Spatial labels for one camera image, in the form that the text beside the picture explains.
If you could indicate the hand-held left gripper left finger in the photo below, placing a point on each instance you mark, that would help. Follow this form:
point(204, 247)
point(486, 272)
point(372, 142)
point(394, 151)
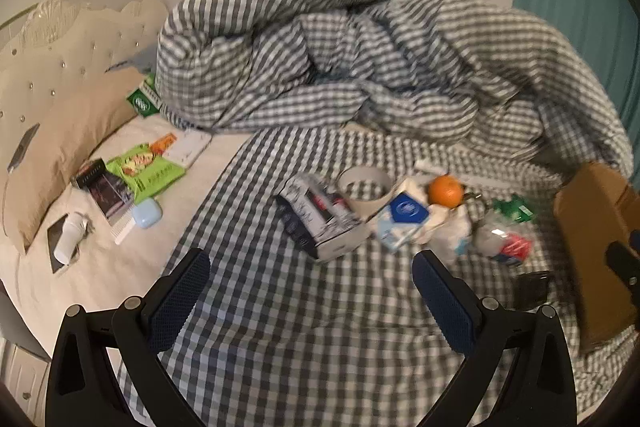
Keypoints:
point(180, 302)

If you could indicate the grey metal strip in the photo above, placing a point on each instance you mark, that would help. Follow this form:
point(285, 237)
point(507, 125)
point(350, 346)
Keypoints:
point(24, 147)

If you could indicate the white comb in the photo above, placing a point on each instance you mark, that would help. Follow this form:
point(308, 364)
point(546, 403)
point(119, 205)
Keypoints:
point(124, 227)

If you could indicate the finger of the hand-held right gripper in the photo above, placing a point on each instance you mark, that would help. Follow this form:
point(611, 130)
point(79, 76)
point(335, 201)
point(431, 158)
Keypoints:
point(620, 259)

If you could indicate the light blue earbuds case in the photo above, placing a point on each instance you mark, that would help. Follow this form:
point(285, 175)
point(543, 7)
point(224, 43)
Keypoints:
point(148, 213)

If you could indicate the beige pillow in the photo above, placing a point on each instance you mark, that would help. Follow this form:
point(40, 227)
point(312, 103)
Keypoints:
point(65, 132)

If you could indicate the teal curtain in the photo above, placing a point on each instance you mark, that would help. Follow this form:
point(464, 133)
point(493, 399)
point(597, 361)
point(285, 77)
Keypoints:
point(575, 7)

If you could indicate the grey white checked bed sheet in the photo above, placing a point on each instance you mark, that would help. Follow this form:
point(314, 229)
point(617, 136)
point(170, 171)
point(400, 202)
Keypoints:
point(300, 332)

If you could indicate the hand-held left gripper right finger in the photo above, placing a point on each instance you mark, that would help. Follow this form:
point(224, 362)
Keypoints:
point(445, 302)

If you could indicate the white tape roll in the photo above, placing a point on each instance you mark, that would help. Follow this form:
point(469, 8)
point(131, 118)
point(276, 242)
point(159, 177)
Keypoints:
point(362, 202)

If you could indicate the brown cardboard box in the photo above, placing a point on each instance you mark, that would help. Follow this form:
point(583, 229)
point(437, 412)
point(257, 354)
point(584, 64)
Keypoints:
point(595, 227)

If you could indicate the green white packet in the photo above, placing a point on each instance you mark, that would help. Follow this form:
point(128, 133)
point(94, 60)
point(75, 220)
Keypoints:
point(142, 99)

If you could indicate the white tissue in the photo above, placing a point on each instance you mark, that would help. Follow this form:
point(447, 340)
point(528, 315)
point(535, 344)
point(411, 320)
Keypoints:
point(450, 227)

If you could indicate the black white printed box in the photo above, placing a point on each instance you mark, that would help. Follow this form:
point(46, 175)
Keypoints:
point(320, 217)

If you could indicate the black card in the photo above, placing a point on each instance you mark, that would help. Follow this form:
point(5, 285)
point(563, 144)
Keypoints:
point(55, 239)

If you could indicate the grey white checked duvet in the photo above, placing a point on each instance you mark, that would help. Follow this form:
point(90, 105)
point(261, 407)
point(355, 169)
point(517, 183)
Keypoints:
point(350, 57)

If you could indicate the cream tufted headboard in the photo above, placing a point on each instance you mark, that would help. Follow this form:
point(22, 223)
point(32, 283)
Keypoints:
point(100, 42)

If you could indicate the orange fruit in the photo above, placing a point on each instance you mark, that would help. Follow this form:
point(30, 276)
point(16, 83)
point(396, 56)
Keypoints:
point(446, 191)

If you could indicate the small green packet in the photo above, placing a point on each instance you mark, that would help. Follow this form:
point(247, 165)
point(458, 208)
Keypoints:
point(512, 208)

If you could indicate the clear plastic bottle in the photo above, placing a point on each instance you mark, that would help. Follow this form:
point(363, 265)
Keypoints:
point(500, 239)

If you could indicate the green snack packet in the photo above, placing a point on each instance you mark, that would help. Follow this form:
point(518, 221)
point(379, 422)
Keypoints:
point(145, 169)

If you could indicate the black booklet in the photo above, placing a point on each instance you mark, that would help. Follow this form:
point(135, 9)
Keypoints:
point(107, 194)

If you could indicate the blue white tissue pack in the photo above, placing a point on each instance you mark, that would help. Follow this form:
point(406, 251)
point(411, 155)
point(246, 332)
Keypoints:
point(402, 219)

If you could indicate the white bedside cabinet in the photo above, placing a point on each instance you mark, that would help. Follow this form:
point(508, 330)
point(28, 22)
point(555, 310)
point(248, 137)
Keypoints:
point(20, 377)

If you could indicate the white tube bottle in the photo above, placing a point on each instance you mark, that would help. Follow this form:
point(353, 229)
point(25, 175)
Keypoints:
point(70, 239)

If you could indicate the black wallet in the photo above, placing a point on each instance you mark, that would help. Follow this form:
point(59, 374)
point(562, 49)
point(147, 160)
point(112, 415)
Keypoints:
point(532, 289)

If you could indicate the cream bed sheet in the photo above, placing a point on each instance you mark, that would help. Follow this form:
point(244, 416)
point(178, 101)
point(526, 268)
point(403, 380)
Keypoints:
point(150, 252)

